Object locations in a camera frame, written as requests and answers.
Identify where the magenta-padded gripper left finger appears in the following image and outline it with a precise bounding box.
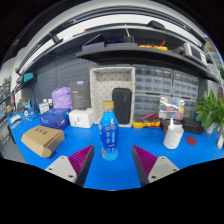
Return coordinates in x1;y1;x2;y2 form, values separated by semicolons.
44;144;96;187

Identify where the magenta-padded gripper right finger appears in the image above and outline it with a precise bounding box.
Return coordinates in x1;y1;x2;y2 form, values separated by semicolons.
131;144;181;187

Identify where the blue drink bottle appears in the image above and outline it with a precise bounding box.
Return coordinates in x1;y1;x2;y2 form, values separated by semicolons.
98;100;120;162

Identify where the white paper cup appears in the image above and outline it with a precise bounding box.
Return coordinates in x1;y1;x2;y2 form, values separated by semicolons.
163;124;185;150

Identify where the brown cardboard box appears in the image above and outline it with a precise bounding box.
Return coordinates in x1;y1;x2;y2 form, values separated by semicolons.
20;125;66;158

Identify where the yellow multimeter with leads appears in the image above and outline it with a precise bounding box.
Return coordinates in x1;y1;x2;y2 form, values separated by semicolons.
132;113;162;130

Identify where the white carton box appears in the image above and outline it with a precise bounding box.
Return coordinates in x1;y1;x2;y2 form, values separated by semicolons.
68;107;95;129

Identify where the blue carton box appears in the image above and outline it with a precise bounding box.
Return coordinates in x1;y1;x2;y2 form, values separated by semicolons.
39;107;71;130

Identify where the plain black box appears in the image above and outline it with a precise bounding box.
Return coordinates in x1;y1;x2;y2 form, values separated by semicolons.
182;117;205;136

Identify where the small white printed carton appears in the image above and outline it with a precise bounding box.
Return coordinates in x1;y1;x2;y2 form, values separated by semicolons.
38;101;51;115

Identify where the purple plastic bag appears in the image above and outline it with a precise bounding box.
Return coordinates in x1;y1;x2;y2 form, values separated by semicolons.
51;86;73;110

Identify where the black zip case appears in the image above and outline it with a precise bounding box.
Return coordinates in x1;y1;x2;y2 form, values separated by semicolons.
111;87;133;125

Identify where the white power adapter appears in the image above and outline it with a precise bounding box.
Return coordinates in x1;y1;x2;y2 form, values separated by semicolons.
216;134;224;150

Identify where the dark grey upright box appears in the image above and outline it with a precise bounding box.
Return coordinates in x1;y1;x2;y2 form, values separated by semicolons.
69;80;92;111

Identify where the green potted plant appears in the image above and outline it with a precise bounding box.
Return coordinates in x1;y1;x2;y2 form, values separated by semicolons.
193;89;224;135

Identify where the white perforated tray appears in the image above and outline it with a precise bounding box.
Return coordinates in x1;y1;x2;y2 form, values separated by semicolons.
89;66;137;129

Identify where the cluttered side shelf unit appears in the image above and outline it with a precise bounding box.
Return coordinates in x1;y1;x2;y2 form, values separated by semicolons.
0;74;16;116

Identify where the black overhead shelf unit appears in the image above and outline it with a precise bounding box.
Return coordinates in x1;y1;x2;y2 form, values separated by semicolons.
14;19;221;84

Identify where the white side rack unit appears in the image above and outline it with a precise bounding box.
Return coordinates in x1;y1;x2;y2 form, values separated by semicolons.
203;38;224;88

